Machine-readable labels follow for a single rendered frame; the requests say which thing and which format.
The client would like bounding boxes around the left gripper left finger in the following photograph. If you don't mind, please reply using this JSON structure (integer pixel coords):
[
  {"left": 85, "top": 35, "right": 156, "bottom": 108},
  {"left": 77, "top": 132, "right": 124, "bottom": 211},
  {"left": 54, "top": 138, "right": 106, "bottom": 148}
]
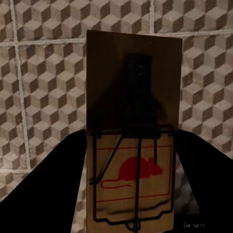
[{"left": 0, "top": 129, "right": 87, "bottom": 233}]

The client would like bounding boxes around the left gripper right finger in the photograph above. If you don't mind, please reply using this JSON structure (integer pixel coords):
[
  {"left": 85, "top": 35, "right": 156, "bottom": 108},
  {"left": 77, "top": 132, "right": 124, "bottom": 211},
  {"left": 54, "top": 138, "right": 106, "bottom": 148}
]
[{"left": 174, "top": 129, "right": 233, "bottom": 233}]

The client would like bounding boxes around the mousetrap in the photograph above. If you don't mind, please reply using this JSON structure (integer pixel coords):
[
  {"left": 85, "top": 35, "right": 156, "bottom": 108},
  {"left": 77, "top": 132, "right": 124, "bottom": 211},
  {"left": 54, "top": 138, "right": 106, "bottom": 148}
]
[{"left": 86, "top": 30, "right": 183, "bottom": 233}]

